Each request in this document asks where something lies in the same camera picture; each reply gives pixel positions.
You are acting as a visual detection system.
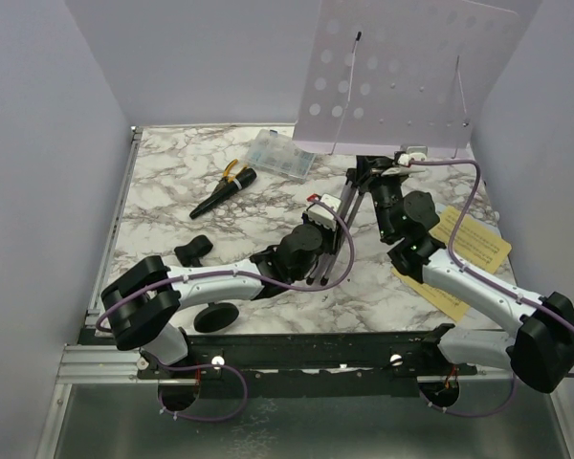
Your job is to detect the lilac perforated music stand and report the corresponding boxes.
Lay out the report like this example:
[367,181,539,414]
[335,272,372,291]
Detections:
[292,0,531,287]

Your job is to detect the yellow sheet music page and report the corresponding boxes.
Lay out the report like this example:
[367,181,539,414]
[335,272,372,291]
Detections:
[393,204,512,321]

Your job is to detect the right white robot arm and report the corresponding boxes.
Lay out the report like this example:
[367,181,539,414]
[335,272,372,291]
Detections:
[347,151,574,393]

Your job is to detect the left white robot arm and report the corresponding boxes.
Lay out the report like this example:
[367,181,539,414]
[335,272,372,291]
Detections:
[96,194,348,378]

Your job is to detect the clear plastic compartment box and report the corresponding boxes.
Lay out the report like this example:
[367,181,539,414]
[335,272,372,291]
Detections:
[245,129,316,183]

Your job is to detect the black microphone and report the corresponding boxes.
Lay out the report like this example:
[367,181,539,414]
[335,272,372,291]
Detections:
[189,167,257,219]

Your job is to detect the black microphone desk stand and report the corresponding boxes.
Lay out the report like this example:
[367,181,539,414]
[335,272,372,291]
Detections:
[174,235,239,334]

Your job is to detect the yellow handled pliers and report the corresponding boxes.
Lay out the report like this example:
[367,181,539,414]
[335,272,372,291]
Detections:
[212,159,255,194]

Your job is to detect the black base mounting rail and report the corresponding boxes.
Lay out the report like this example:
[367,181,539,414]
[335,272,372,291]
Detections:
[137,325,476,398]

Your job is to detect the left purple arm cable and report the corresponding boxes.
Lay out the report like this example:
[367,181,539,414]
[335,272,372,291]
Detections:
[95,200,355,423]

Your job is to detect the aluminium extrusion rail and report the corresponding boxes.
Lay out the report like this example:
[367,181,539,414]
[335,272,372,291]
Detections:
[56,342,147,384]

